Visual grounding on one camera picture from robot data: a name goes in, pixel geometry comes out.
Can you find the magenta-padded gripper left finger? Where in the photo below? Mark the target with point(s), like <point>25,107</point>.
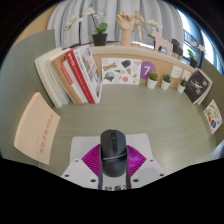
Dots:
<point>78,173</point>

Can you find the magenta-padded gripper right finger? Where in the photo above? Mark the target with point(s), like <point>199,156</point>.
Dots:
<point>148,173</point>

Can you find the black computer mouse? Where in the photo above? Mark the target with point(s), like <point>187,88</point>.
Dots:
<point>113,156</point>

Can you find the white mouse pad, black drawing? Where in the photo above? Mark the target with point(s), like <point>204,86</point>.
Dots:
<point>83,145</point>

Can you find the peach paper sheet, red text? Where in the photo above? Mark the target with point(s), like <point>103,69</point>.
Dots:
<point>36,128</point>

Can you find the colourful food sticker sheet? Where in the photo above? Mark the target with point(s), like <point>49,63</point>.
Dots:
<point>213,116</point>

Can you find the small succulent in white pot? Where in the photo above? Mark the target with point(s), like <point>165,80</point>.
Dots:
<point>165,85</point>
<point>181,88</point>
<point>152,83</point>

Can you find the white book with red stripe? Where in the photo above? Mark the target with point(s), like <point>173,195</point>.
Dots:
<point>71,80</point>

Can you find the brown kraft book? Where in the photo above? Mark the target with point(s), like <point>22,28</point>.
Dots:
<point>63,76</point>

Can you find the thick white book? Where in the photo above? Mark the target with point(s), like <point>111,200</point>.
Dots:
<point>48,78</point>

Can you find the black cover book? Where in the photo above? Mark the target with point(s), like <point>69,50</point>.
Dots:
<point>197,86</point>

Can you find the white book behind black book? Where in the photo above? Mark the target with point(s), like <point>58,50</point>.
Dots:
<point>208,90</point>

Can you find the purple round number sign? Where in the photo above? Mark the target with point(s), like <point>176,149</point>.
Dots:
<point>148,68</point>

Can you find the white illustrated sticker sheet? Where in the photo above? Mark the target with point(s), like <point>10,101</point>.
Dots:
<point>121,71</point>

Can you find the green plant in black pot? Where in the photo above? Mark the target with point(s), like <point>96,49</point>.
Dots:
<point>193,62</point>

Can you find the light wooden desk shelf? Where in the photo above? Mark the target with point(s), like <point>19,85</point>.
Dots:
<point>133,52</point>

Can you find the dark wooden horse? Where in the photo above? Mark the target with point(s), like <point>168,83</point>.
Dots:
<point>176,46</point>

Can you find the pink wooden horse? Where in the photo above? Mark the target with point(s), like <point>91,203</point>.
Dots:
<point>162,41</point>

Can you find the white orchid in black pot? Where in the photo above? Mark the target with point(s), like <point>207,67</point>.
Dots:
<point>99,39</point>

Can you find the wooden hand model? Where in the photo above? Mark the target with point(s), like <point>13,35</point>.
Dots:
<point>125,28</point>

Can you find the white orchid flowers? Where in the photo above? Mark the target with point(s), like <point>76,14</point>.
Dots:
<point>154,24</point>

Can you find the wooden artist mannequin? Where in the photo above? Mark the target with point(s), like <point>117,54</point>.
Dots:
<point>137,23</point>

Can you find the grey curtain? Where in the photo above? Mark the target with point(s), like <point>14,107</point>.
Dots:
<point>66,15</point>

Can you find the white wall socket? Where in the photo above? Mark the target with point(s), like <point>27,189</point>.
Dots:
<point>187,75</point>
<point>176,72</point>

